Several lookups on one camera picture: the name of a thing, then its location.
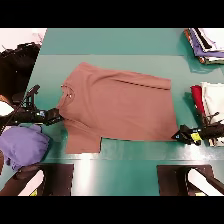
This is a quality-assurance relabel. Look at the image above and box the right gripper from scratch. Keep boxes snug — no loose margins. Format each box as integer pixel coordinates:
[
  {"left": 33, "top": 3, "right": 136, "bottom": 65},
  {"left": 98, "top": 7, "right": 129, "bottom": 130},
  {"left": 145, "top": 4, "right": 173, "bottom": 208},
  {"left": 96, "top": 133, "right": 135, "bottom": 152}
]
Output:
[{"left": 170, "top": 123, "right": 203, "bottom": 146}]

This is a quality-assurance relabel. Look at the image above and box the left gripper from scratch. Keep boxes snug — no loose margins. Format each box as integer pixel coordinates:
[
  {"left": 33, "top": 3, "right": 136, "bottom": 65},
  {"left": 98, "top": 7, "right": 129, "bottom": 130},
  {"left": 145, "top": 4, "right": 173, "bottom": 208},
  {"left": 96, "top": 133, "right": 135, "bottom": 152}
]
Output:
[{"left": 42, "top": 107, "right": 65, "bottom": 127}]

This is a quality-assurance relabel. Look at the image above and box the dusty pink T-shirt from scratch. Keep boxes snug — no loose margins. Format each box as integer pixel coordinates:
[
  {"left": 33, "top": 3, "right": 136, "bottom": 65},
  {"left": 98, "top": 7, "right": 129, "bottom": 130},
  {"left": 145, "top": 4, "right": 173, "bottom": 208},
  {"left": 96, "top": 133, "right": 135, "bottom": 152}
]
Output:
[{"left": 55, "top": 61, "right": 180, "bottom": 155}]

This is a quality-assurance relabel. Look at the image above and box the red garment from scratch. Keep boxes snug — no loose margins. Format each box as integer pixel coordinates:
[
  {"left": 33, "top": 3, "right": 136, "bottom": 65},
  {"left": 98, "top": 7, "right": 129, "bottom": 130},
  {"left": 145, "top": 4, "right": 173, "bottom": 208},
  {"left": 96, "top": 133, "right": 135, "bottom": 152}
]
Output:
[{"left": 190, "top": 85, "right": 206, "bottom": 117}]

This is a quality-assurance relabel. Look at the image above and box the purple garment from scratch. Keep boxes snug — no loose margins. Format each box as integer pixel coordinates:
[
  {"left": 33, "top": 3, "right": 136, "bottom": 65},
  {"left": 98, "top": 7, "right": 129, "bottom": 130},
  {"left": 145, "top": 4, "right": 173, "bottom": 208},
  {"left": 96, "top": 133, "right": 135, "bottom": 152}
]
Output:
[
  {"left": 188, "top": 29, "right": 224, "bottom": 59},
  {"left": 0, "top": 124, "right": 51, "bottom": 173}
]

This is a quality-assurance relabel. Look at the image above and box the orange patterned garment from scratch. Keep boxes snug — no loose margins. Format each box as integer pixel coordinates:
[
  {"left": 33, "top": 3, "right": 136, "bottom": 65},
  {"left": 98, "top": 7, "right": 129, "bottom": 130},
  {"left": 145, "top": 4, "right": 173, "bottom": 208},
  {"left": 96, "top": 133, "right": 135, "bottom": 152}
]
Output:
[{"left": 183, "top": 29, "right": 224, "bottom": 66}]

